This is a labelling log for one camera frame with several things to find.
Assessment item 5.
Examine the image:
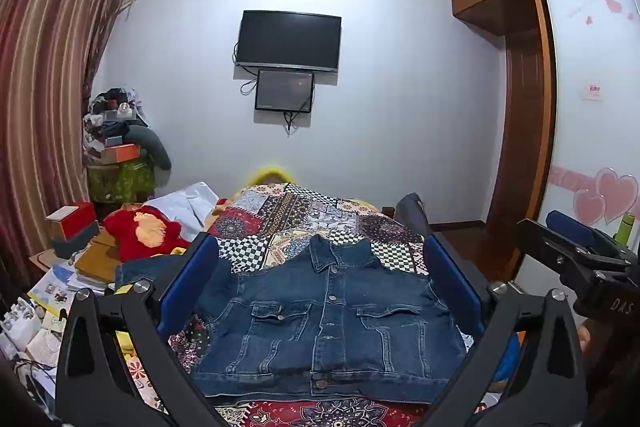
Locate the green bottle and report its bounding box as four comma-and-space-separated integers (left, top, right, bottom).
615, 214, 635, 245

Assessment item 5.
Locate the black monitor cable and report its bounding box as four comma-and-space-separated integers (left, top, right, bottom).
283, 109, 302, 138

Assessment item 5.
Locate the pile of papers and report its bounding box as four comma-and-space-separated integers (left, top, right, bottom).
0, 262, 121, 370

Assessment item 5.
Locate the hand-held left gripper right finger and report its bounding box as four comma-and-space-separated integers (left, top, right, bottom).
422, 235, 589, 427

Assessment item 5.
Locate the green patterned cloth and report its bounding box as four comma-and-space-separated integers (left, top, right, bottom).
85, 157, 157, 202

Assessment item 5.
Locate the brown wooden door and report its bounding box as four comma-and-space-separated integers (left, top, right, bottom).
486, 0, 547, 228

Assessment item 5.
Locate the dark grey box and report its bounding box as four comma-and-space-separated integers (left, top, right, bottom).
52, 219, 101, 258

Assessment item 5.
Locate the red plush toy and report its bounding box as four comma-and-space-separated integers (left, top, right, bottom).
102, 204, 193, 263

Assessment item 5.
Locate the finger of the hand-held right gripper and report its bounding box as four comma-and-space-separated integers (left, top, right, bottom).
546, 210, 633, 260
516, 218, 631, 280

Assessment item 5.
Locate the red box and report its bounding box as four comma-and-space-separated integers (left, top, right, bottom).
46, 202, 97, 240

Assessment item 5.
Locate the small black wall monitor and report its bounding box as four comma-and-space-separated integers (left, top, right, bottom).
254, 69, 316, 114

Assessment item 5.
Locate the black wall television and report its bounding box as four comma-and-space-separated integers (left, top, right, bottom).
235, 10, 343, 72

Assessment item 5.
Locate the grey neck pillow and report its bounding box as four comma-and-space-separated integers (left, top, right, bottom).
127, 122, 173, 172

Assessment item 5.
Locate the white sliding wardrobe door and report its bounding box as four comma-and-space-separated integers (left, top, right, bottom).
515, 0, 640, 293

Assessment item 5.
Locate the pile of clutter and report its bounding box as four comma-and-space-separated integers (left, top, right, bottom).
82, 87, 148, 148

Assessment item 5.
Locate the brown cardboard envelope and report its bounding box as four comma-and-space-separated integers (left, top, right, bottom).
75, 227, 126, 284

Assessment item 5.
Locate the patchwork patterned blanket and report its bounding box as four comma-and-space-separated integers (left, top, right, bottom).
120, 181, 506, 427

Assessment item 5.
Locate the orange box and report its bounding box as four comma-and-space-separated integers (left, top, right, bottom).
102, 143, 143, 164

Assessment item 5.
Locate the blue denim jacket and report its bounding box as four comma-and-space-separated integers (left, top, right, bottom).
115, 234, 476, 405

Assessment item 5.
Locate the yellow plush item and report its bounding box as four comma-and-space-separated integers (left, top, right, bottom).
245, 164, 297, 188

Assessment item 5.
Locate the striped brown curtain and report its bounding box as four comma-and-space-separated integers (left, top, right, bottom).
0, 0, 138, 303

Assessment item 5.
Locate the dark grey cloth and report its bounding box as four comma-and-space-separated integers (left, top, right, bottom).
394, 193, 428, 235

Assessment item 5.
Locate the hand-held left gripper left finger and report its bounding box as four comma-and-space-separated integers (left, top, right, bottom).
54, 233, 221, 427

